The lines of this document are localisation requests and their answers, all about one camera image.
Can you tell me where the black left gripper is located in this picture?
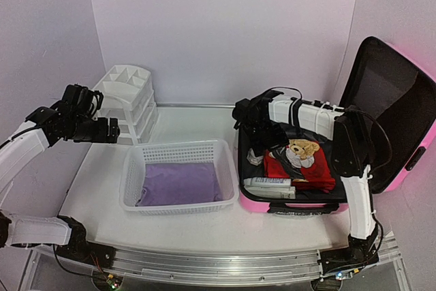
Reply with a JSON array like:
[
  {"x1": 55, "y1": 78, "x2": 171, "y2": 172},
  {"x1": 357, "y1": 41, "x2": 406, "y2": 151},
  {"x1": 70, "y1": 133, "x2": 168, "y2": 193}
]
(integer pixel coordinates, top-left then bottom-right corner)
[{"x1": 69, "y1": 116, "x2": 119, "y2": 144}]

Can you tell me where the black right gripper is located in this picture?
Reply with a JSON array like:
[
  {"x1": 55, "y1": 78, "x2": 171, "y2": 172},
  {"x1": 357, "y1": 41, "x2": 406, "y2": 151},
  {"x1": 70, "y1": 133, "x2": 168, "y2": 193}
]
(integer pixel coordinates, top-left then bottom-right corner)
[{"x1": 248, "y1": 121, "x2": 289, "y2": 157}]

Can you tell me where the red bear print shirt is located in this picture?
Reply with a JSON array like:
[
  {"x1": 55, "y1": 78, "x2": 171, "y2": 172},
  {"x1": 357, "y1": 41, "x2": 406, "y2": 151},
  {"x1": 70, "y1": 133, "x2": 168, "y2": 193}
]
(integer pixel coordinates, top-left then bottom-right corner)
[{"x1": 264, "y1": 139, "x2": 336, "y2": 193}]

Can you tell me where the white perforated plastic basket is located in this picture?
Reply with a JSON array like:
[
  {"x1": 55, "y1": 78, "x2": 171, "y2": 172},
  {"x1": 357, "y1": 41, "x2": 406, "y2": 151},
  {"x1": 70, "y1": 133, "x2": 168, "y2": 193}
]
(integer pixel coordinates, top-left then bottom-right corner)
[{"x1": 119, "y1": 139, "x2": 238, "y2": 215}]

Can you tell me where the purple cloth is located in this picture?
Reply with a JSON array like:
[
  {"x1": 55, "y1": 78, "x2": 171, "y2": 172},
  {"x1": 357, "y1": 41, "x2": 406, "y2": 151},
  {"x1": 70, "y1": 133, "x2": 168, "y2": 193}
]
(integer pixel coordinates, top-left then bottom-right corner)
[{"x1": 136, "y1": 162, "x2": 223, "y2": 206}]

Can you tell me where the pink cartoon hard-shell suitcase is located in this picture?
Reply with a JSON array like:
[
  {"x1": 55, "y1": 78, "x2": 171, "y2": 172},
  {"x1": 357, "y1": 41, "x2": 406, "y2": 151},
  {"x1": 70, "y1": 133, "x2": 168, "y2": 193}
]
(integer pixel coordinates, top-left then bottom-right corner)
[{"x1": 237, "y1": 35, "x2": 436, "y2": 217}]

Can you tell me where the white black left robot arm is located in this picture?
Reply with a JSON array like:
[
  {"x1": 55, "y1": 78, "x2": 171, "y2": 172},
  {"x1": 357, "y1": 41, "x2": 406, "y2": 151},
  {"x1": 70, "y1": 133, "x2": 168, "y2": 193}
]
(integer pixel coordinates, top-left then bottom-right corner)
[{"x1": 1, "y1": 85, "x2": 120, "y2": 262}]

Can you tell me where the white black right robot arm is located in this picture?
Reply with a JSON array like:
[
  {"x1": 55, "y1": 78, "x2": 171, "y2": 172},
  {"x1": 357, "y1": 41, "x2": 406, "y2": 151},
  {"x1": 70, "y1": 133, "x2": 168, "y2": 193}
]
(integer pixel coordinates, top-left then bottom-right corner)
[{"x1": 232, "y1": 88, "x2": 383, "y2": 273}]

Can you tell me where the round white jar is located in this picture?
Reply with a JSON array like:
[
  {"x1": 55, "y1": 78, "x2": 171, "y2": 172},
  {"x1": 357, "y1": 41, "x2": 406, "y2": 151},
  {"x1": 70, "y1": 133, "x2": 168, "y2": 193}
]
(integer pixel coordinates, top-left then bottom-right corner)
[{"x1": 247, "y1": 149, "x2": 264, "y2": 166}]

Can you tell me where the white flat box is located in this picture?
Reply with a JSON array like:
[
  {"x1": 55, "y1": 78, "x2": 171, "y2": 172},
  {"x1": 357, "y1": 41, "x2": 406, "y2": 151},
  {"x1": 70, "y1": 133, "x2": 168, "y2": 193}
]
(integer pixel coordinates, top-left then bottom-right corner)
[{"x1": 245, "y1": 187, "x2": 296, "y2": 200}]

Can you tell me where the white plastic drawer organizer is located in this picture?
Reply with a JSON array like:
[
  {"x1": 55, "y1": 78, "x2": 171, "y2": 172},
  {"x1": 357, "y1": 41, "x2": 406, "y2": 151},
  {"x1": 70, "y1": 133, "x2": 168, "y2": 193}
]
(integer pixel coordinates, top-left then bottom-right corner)
[{"x1": 94, "y1": 65, "x2": 159, "y2": 145}]

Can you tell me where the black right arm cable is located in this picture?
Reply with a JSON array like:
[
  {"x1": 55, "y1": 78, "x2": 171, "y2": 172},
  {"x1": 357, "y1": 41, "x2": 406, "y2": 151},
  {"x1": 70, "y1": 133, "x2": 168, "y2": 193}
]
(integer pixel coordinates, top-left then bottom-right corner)
[{"x1": 347, "y1": 108, "x2": 392, "y2": 169}]

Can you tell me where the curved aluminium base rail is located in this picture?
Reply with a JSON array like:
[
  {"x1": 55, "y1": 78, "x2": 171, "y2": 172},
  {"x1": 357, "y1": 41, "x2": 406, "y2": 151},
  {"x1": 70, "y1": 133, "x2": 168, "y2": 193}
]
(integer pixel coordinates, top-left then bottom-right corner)
[{"x1": 32, "y1": 222, "x2": 403, "y2": 280}]

